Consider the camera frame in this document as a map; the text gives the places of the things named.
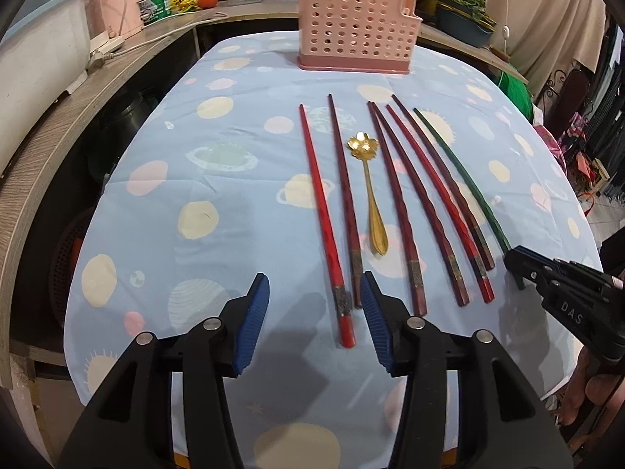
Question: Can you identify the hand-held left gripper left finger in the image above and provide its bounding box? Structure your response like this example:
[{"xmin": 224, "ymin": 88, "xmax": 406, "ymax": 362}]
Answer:
[{"xmin": 59, "ymin": 274, "xmax": 271, "ymax": 469}]

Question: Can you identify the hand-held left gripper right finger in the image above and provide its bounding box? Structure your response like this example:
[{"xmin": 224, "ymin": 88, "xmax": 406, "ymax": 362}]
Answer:
[{"xmin": 360, "ymin": 271, "xmax": 572, "ymax": 469}]

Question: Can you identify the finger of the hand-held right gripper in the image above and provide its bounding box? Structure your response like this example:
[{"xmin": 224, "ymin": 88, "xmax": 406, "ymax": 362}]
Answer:
[{"xmin": 504, "ymin": 246, "xmax": 557, "ymax": 299}]

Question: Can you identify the dark red chopstick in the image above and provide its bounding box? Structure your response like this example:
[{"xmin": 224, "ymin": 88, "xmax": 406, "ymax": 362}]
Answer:
[
  {"xmin": 366, "ymin": 100, "xmax": 428, "ymax": 317},
  {"xmin": 327, "ymin": 93, "xmax": 364, "ymax": 310},
  {"xmin": 391, "ymin": 94, "xmax": 496, "ymax": 272},
  {"xmin": 372, "ymin": 104, "xmax": 470, "ymax": 308}
]

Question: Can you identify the green chopstick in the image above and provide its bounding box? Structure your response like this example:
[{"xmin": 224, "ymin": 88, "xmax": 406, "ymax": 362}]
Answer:
[{"xmin": 413, "ymin": 107, "xmax": 525, "ymax": 291}]

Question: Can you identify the gold flower spoon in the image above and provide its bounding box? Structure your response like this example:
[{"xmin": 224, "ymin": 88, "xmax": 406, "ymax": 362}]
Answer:
[{"xmin": 346, "ymin": 130, "xmax": 391, "ymax": 256}]

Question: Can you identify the bright red chopstick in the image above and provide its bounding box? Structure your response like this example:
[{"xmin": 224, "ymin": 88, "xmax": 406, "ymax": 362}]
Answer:
[{"xmin": 298, "ymin": 102, "xmax": 357, "ymax": 349}]

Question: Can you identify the pink perforated utensil basket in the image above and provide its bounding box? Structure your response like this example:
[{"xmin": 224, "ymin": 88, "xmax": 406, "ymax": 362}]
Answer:
[{"xmin": 298, "ymin": 0, "xmax": 423, "ymax": 75}]

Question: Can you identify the person's right hand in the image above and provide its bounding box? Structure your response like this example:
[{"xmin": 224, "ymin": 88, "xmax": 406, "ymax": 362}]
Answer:
[{"xmin": 557, "ymin": 349, "xmax": 625, "ymax": 445}]

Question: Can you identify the blue dotted tablecloth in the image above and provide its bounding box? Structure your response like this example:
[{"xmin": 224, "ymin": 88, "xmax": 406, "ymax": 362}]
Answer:
[{"xmin": 63, "ymin": 32, "xmax": 604, "ymax": 469}]

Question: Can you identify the pink floral cloth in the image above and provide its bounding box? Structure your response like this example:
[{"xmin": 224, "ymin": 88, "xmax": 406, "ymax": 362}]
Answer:
[{"xmin": 533, "ymin": 122, "xmax": 568, "ymax": 164}]

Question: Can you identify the green cloth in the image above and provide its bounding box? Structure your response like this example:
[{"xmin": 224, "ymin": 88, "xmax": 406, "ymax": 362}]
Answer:
[{"xmin": 492, "ymin": 68, "xmax": 534, "ymax": 120}]

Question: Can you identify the black metal chair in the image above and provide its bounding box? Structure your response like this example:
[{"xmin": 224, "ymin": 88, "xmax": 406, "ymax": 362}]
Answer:
[{"xmin": 539, "ymin": 67, "xmax": 593, "ymax": 125}]

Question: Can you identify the dark perforated basket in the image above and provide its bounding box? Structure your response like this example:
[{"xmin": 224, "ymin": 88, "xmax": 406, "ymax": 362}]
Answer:
[{"xmin": 48, "ymin": 212, "xmax": 85, "ymax": 330}]

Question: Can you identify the black pot under counter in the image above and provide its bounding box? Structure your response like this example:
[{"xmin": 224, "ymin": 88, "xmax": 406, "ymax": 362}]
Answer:
[{"xmin": 95, "ymin": 88, "xmax": 159, "ymax": 179}]

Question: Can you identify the beige curtain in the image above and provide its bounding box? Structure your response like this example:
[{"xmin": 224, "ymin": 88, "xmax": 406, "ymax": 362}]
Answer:
[{"xmin": 481, "ymin": 0, "xmax": 607, "ymax": 101}]

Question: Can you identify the dark blue planter with plants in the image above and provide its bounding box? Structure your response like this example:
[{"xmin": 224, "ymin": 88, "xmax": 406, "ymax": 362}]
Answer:
[{"xmin": 432, "ymin": 0, "xmax": 496, "ymax": 50}]

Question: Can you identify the white power strip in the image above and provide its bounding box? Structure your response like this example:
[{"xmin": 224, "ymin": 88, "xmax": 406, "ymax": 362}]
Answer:
[{"xmin": 87, "ymin": 35, "xmax": 124, "ymax": 70}]

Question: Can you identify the green carton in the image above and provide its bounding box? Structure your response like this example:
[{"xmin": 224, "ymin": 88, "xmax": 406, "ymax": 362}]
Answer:
[{"xmin": 139, "ymin": 0, "xmax": 173, "ymax": 24}]

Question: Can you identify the white bin with blue lid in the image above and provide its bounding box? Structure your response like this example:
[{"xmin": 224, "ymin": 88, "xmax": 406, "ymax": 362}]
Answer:
[{"xmin": 0, "ymin": 0, "xmax": 93, "ymax": 167}]

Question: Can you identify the white power cable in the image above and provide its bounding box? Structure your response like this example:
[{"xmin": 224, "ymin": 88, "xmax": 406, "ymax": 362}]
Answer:
[{"xmin": 110, "ymin": 10, "xmax": 229, "ymax": 54}]

